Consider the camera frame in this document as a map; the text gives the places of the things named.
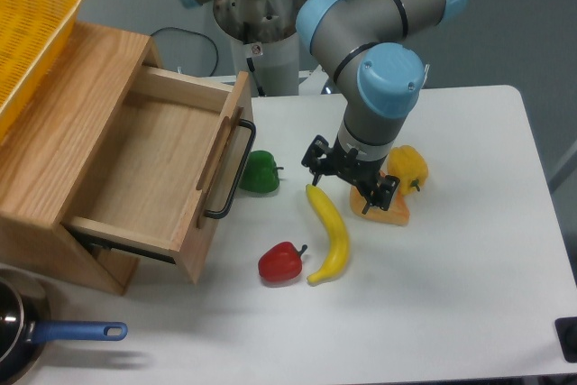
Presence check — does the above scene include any black drawer handle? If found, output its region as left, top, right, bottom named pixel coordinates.
left=203, top=119, right=257, bottom=220

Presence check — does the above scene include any green bell pepper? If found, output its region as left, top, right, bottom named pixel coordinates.
left=239, top=150, right=283, bottom=194

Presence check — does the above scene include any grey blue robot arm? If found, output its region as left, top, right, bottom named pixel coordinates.
left=180, top=0, right=468, bottom=210

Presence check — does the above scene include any yellow plastic basket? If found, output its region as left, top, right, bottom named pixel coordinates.
left=1, top=0, right=84, bottom=137

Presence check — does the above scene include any yellow bell pepper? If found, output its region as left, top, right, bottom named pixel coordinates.
left=387, top=145, right=429, bottom=196

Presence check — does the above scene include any orange toast slice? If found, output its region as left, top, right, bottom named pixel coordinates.
left=349, top=185, right=410, bottom=226

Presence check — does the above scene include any open wooden drawer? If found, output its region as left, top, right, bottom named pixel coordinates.
left=64, top=67, right=256, bottom=282

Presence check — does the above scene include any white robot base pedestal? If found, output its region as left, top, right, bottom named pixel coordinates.
left=213, top=0, right=306, bottom=96

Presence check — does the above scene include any yellow banana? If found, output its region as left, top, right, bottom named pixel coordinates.
left=306, top=185, right=351, bottom=286

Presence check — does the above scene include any wooden drawer cabinet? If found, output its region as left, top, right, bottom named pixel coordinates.
left=1, top=22, right=160, bottom=295

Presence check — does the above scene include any black pan blue handle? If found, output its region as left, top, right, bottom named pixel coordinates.
left=1, top=269, right=128, bottom=384

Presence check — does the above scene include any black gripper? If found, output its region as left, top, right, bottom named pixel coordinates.
left=301, top=135, right=400, bottom=214

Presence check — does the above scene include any black cable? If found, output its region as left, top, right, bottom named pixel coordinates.
left=150, top=26, right=220, bottom=77

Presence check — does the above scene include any red bell pepper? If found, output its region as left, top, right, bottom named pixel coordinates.
left=258, top=242, right=307, bottom=283

